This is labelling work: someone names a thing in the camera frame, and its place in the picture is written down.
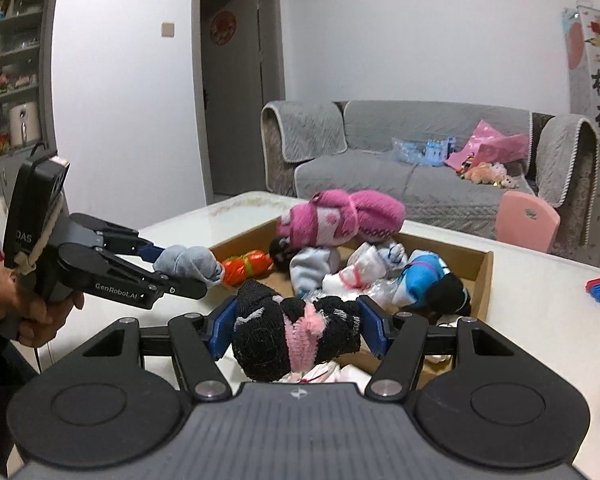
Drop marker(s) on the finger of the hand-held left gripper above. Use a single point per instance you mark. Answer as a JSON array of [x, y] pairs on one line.
[[147, 250], [180, 286]]

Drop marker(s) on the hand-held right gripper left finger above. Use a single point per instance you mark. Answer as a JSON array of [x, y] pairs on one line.
[[223, 327]]

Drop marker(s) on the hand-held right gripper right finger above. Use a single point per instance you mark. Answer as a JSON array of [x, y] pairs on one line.
[[371, 327]]

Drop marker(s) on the grey blue sock bundle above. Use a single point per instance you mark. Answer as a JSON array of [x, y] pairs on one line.
[[187, 262]]

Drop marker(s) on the black sock bundle pink tie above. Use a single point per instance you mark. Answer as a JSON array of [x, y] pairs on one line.
[[265, 330]]

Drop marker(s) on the black grey striped sock bundle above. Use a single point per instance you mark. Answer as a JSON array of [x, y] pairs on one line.
[[447, 292]]

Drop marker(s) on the cardboard box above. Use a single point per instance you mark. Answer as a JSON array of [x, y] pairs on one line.
[[460, 265]]

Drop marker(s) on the person's left hand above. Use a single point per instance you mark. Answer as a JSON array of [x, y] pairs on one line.
[[10, 305]]

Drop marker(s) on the white sock bundle pink tie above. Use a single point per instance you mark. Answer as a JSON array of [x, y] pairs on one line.
[[347, 277]]

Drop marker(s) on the white pink striped sock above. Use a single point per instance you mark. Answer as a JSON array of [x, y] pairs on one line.
[[340, 375]]

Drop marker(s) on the orange sock bundle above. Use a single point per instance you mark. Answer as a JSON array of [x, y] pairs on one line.
[[245, 266]]

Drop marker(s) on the white sock bundle blue tie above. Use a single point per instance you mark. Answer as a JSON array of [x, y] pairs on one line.
[[375, 257]]

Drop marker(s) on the white kitchen appliance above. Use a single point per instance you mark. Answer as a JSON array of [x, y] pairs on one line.
[[24, 125]]

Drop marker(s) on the light blue sock bundle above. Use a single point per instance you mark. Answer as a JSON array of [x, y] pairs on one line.
[[310, 267]]

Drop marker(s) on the small black sock bundle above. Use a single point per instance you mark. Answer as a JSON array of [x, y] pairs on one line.
[[280, 250]]

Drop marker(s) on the grey covered sofa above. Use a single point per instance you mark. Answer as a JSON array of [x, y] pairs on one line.
[[360, 180]]

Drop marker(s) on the grey shelf cabinet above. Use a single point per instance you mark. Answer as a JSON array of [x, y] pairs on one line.
[[10, 60]]

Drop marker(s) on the dark wooden door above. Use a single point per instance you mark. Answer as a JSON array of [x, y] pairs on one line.
[[230, 110]]

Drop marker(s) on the clear blue plastic bag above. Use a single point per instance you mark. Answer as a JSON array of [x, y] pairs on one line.
[[407, 150]]

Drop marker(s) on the pink plastic chair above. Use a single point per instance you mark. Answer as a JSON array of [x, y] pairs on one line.
[[525, 222]]

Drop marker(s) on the colourful toy set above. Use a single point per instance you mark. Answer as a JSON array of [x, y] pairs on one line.
[[464, 165]]

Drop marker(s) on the blue toy castle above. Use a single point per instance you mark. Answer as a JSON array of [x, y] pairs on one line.
[[440, 152]]

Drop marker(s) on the orange plush toy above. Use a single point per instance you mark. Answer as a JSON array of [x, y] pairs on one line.
[[485, 174]]

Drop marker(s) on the pink plastic bag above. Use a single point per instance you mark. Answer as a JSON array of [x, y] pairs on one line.
[[500, 147]]

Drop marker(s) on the red round door decoration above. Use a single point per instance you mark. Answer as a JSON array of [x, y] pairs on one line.
[[223, 26]]

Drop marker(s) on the wall light switch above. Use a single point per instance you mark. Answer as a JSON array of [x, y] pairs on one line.
[[167, 30]]

